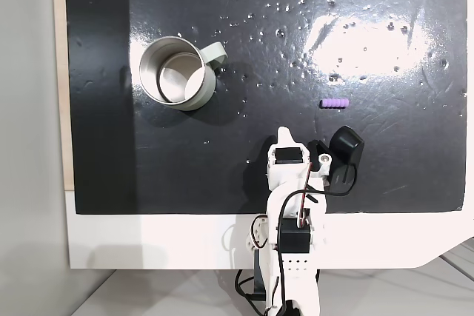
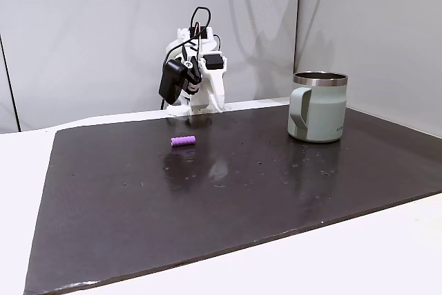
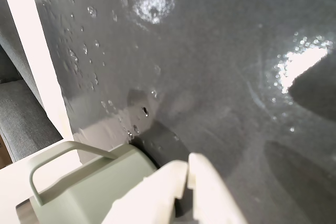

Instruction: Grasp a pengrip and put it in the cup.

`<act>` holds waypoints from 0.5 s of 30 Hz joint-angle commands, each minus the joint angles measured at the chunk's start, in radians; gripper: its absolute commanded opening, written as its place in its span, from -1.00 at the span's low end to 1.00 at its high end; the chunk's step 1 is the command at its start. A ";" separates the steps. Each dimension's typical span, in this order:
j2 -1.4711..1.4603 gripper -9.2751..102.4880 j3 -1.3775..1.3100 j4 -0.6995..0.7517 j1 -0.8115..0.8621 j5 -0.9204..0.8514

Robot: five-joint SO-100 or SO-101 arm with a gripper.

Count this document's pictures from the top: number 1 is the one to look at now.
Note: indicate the sage green steel mug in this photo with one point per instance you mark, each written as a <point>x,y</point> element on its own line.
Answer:
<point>208,86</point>

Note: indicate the black oval camera box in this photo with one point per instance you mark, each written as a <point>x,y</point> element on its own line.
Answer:
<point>346,144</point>

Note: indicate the black glossy table mat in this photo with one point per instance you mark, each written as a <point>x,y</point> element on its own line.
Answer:
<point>222,164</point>

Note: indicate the light wooden board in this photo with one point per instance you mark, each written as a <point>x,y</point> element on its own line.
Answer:
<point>59,72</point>

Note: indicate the purple ribbed pen grip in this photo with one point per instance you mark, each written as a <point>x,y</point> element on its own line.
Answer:
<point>334,103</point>

